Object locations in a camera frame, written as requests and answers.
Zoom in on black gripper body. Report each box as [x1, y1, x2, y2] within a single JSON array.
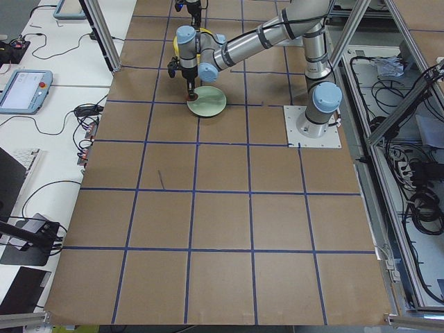
[[181, 67, 196, 93]]

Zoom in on brown bun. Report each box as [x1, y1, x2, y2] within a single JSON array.
[[186, 93, 198, 101]]

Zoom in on pale green plate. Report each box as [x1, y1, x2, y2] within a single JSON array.
[[187, 86, 227, 117]]

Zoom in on black power adapter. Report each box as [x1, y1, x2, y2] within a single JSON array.
[[74, 105, 103, 117]]

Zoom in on blue teach pendant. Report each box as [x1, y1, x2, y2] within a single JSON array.
[[1, 69, 53, 115], [53, 0, 86, 20]]

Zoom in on white keyboard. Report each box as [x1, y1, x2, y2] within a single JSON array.
[[11, 148, 46, 183]]

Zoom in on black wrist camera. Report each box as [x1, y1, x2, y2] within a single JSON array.
[[167, 57, 180, 78]]

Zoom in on aluminium frame post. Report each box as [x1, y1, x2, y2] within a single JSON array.
[[79, 0, 121, 73]]

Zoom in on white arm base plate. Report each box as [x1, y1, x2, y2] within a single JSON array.
[[283, 105, 341, 148]]

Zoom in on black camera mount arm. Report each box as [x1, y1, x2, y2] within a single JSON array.
[[1, 218, 60, 252]]

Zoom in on black coiled cables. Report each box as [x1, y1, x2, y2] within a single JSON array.
[[402, 189, 444, 237]]

